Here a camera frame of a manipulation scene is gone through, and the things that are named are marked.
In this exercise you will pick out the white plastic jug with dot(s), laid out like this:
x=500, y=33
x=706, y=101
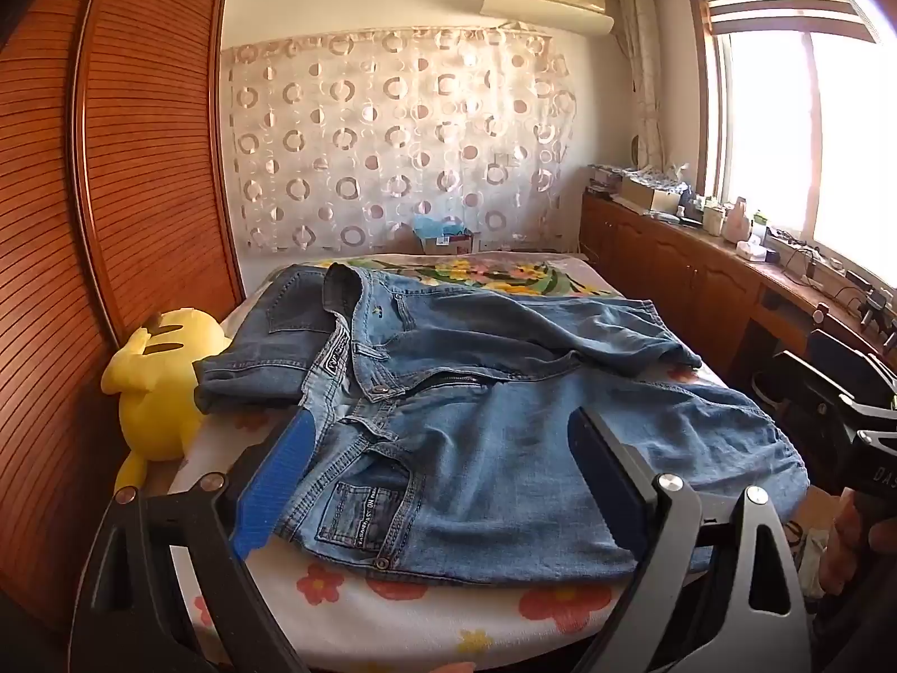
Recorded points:
x=736, y=221

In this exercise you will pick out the dark wooden chair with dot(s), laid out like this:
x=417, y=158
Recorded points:
x=841, y=336

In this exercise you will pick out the circle-patterned sheer curtain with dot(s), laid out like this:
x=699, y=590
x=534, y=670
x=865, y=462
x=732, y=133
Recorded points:
x=392, y=140

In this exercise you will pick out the wooden-framed window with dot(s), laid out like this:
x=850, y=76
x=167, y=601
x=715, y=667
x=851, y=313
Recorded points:
x=771, y=140

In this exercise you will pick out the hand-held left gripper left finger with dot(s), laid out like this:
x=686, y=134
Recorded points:
x=277, y=484

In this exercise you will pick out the yellow plush toy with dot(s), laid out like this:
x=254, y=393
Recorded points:
x=168, y=392

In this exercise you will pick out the floral blanket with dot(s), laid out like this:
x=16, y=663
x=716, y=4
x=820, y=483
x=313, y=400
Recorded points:
x=504, y=273

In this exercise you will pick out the cream patterned window curtain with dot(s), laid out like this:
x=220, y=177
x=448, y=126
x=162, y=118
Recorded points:
x=641, y=70

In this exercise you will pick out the long wooden cabinet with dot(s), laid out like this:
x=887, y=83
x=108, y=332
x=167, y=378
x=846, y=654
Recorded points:
x=673, y=266

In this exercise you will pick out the blue denim pants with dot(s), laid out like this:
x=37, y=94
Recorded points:
x=490, y=449

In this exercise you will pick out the white power strip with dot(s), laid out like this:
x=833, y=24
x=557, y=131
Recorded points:
x=799, y=249

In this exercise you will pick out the wooden slatted wardrobe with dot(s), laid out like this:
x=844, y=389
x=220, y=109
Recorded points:
x=140, y=154

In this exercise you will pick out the beige box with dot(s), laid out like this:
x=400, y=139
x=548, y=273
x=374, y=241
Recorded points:
x=652, y=195

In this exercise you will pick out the person's right hand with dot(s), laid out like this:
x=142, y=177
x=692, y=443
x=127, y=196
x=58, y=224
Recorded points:
x=841, y=547

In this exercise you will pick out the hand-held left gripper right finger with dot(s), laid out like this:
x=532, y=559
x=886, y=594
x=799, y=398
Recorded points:
x=603, y=477

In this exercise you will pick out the blue plastic bag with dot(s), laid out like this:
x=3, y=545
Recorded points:
x=438, y=228

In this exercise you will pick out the small black tripod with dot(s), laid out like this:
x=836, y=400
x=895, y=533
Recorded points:
x=876, y=305

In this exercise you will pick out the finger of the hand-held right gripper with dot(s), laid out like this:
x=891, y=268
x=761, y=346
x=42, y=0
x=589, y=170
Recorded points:
x=834, y=375
x=799, y=406

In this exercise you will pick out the stack of packets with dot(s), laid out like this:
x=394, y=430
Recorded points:
x=604, y=179

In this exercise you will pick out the white tissue box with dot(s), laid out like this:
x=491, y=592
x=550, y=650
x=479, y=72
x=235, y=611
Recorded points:
x=753, y=252

